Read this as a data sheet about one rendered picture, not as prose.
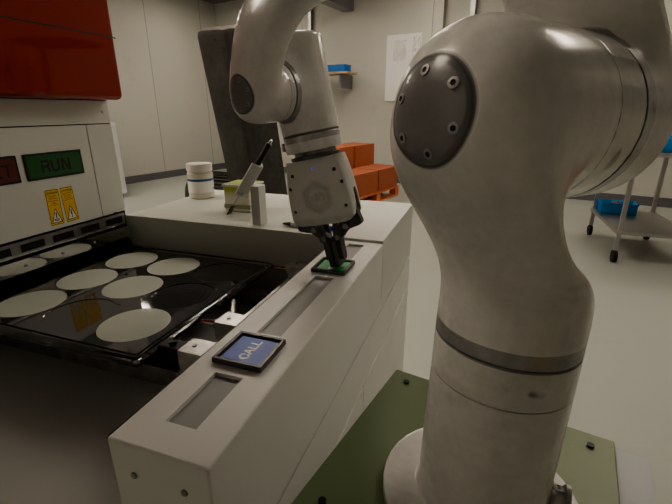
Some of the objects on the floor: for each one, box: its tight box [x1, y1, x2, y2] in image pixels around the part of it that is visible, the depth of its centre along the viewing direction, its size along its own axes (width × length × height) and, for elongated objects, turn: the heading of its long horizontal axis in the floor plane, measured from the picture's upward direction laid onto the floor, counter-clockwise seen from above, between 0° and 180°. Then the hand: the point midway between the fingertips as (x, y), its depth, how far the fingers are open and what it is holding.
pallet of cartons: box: [336, 142, 399, 201], centre depth 573 cm, size 88×128×73 cm
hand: (335, 252), depth 65 cm, fingers closed
